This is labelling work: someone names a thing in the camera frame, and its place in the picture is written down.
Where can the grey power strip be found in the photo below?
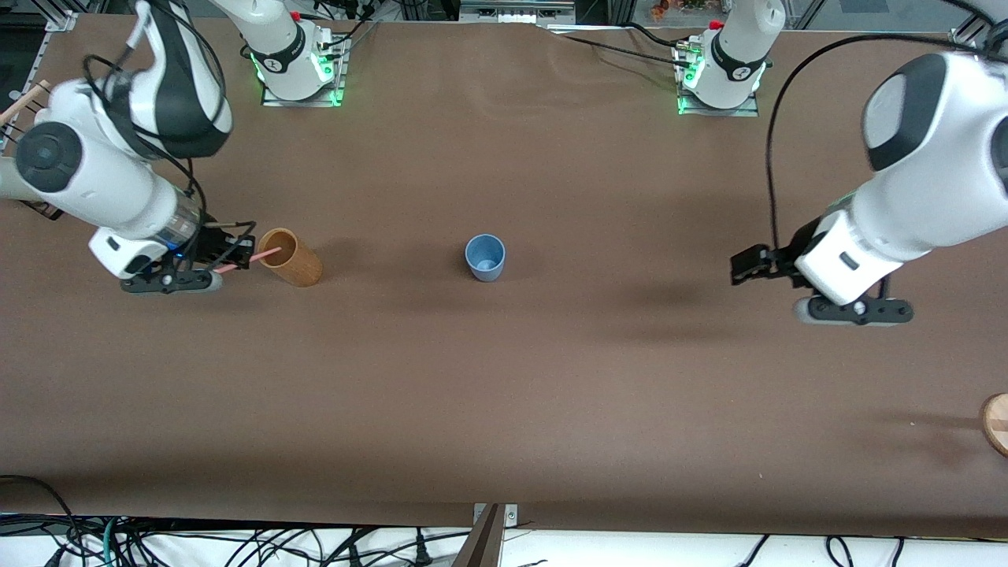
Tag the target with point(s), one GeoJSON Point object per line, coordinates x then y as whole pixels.
{"type": "Point", "coordinates": [512, 12]}

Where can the dark grey metal bar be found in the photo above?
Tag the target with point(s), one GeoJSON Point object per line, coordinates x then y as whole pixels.
{"type": "Point", "coordinates": [482, 547]}

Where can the silver corner bracket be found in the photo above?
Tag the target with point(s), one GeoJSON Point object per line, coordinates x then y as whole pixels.
{"type": "Point", "coordinates": [962, 39]}
{"type": "Point", "coordinates": [61, 22]}

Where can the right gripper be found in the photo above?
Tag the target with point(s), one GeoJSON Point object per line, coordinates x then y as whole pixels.
{"type": "Point", "coordinates": [214, 241]}

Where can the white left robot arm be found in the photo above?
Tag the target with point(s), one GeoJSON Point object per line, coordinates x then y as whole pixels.
{"type": "Point", "coordinates": [945, 157]}

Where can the blue plastic cup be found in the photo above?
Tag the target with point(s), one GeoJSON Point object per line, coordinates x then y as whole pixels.
{"type": "Point", "coordinates": [484, 268]}

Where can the brown bamboo cup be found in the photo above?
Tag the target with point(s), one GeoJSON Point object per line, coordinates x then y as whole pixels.
{"type": "Point", "coordinates": [299, 268]}

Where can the small orange object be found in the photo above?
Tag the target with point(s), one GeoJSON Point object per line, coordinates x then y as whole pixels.
{"type": "Point", "coordinates": [660, 9]}

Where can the round wooden board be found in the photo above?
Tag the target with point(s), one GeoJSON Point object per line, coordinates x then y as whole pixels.
{"type": "Point", "coordinates": [998, 425]}

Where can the pink chopstick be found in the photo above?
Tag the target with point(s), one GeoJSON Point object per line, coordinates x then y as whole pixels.
{"type": "Point", "coordinates": [268, 253]}

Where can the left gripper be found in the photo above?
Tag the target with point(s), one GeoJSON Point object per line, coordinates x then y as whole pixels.
{"type": "Point", "coordinates": [782, 257]}

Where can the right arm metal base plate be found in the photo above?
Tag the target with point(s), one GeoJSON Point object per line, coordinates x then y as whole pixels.
{"type": "Point", "coordinates": [299, 103]}

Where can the black frame stand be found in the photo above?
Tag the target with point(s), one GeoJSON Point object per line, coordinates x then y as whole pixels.
{"type": "Point", "coordinates": [43, 211]}

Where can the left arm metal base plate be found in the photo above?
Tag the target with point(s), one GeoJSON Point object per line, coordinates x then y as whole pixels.
{"type": "Point", "coordinates": [724, 113]}

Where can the silver metal bracket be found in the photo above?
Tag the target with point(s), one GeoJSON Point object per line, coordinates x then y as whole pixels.
{"type": "Point", "coordinates": [512, 516]}

